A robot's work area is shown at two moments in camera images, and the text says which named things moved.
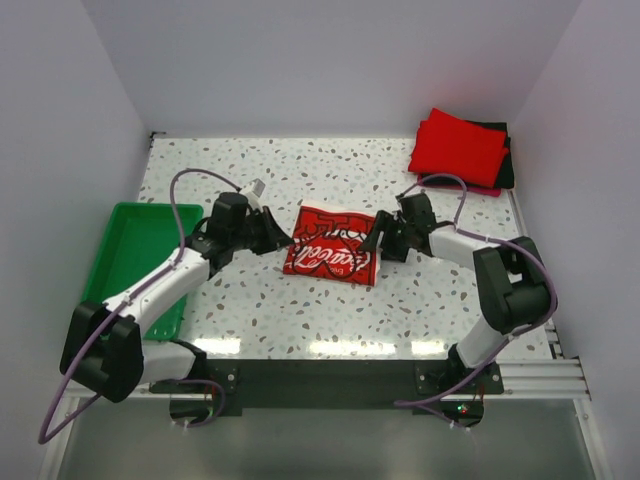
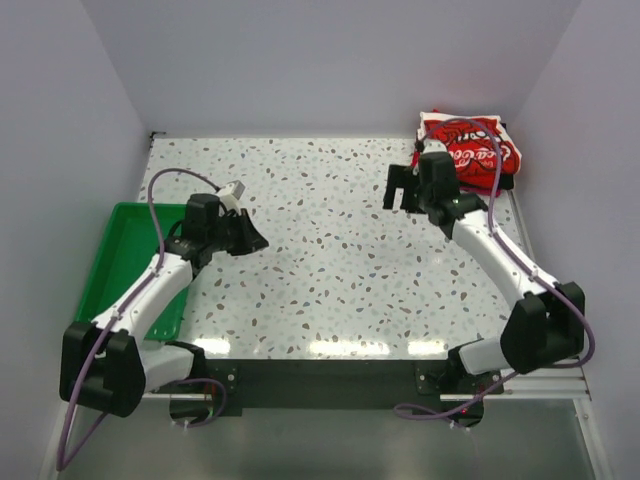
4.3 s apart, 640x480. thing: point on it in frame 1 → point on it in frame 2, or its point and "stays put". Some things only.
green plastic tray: x=137 y=237 stays put
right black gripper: x=380 y=224 → x=401 y=177
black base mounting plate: x=312 y=383 stays put
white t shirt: x=327 y=245 → x=483 y=148
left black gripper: x=274 y=237 → x=250 y=239
